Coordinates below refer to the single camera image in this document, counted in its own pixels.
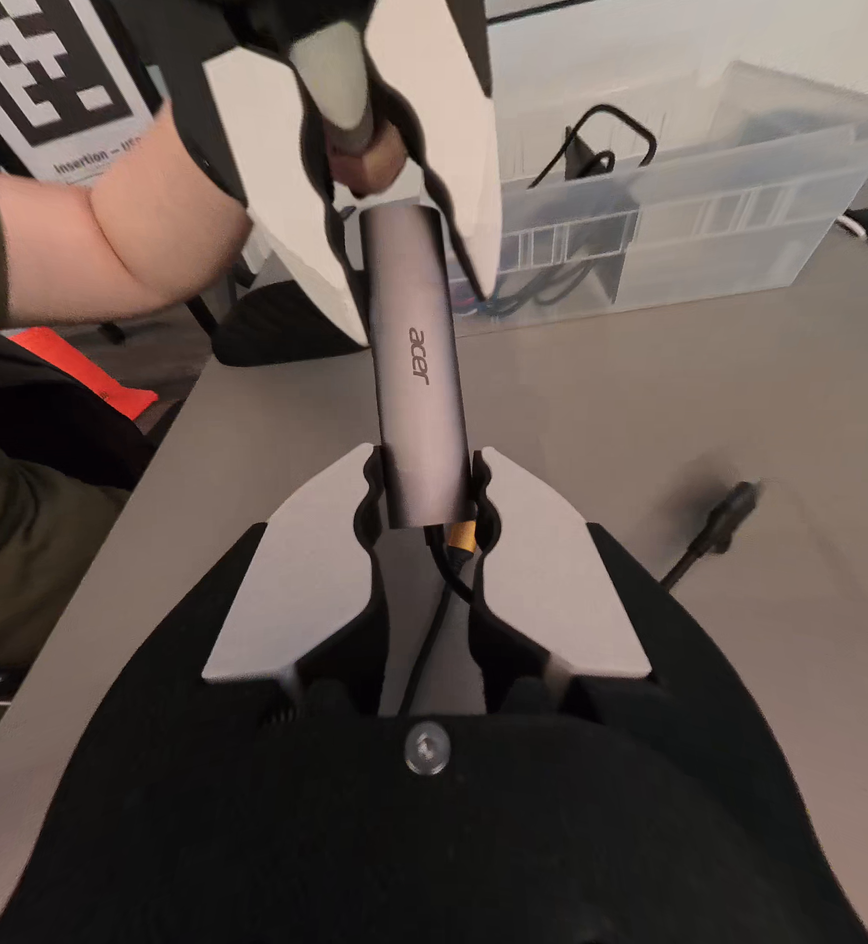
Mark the clear plastic bin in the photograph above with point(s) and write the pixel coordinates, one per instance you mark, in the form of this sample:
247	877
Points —
700	192

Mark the person's left hand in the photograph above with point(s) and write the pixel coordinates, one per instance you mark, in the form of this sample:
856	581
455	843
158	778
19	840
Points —
368	155

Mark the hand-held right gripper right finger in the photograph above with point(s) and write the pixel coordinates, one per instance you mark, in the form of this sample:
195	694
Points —
559	590

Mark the black framed sign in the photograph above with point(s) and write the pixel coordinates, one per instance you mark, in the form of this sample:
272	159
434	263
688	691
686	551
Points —
50	74

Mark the slim grey usb hub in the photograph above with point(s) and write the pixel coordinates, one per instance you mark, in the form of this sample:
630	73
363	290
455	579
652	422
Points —
419	369

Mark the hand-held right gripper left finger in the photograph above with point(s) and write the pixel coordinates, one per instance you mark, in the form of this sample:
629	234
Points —
294	590

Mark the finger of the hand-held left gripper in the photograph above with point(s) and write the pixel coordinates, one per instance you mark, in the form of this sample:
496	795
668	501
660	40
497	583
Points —
279	177
449	118

